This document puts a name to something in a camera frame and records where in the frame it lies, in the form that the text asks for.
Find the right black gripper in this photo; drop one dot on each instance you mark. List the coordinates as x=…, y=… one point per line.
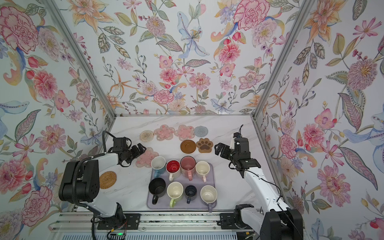
x=227, y=149

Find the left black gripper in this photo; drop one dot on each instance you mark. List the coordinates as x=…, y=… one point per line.
x=137, y=153

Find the pink flower coaster front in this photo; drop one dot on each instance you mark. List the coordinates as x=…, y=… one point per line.
x=146, y=158

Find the pink flower coaster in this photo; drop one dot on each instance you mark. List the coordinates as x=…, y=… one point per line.
x=146, y=158
x=164, y=132
x=185, y=132

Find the multicolour embroidered round coaster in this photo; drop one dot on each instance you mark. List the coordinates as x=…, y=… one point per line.
x=147, y=136

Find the brown paw cork coaster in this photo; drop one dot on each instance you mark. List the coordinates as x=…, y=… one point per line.
x=204, y=145

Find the grey blue woven coaster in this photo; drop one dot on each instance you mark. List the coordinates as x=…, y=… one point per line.
x=201, y=131

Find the woven rattan round coaster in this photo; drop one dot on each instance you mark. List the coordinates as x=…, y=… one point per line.
x=107, y=179

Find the brown round wooden coaster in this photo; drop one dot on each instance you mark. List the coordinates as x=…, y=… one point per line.
x=188, y=146

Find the black mug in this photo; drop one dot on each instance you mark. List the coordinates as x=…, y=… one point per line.
x=157, y=188

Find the cream mug purple handle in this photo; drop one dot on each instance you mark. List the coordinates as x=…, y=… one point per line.
x=209, y=196

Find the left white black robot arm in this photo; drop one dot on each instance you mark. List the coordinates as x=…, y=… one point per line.
x=81, y=180

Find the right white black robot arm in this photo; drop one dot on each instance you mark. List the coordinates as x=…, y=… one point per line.
x=279, y=221

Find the blue mug white inside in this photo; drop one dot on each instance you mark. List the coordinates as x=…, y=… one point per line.
x=158, y=165

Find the pink tall mug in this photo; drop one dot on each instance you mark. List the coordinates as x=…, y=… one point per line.
x=188, y=167

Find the red inside white mug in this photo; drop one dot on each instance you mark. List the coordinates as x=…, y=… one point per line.
x=173, y=168

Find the small dark blue mug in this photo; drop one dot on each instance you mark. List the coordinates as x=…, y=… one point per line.
x=190, y=193

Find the lavender serving tray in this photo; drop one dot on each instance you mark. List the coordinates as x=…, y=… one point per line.
x=196, y=204

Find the cream mug pink handle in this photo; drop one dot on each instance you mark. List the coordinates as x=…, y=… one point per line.
x=202, y=169

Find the cream mug green handle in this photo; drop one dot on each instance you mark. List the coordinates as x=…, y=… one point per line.
x=175, y=191

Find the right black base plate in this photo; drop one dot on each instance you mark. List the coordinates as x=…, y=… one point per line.
x=228, y=222

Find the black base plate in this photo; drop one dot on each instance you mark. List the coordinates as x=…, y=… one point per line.
x=128, y=222
x=228, y=222

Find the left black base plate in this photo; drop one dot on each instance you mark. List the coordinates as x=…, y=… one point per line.
x=128, y=222

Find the aluminium mounting rail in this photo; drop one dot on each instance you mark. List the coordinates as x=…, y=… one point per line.
x=149, y=222

